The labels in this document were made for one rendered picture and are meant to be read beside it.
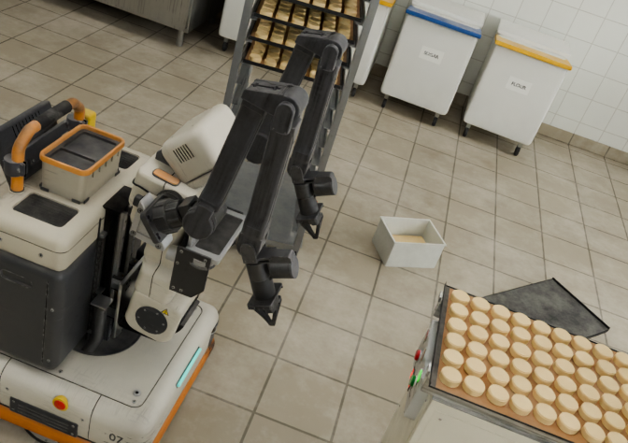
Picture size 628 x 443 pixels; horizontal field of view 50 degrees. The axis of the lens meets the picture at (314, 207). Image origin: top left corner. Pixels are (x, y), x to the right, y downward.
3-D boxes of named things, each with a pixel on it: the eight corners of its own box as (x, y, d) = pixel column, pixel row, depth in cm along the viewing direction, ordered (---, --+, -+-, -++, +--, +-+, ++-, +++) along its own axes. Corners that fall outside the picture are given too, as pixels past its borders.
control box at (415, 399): (426, 358, 191) (444, 322, 184) (415, 421, 171) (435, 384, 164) (414, 353, 192) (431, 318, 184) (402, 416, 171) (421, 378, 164)
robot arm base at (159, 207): (161, 192, 173) (138, 215, 163) (187, 186, 170) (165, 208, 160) (175, 221, 176) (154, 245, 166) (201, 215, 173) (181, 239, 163)
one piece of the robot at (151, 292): (75, 332, 202) (123, 174, 169) (135, 263, 234) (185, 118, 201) (152, 373, 202) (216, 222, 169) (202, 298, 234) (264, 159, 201)
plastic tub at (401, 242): (420, 242, 370) (430, 219, 362) (435, 268, 354) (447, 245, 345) (370, 239, 359) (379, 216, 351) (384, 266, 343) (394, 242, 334)
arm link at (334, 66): (331, 31, 185) (321, 42, 176) (350, 38, 184) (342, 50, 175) (292, 163, 208) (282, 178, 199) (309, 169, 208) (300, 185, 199)
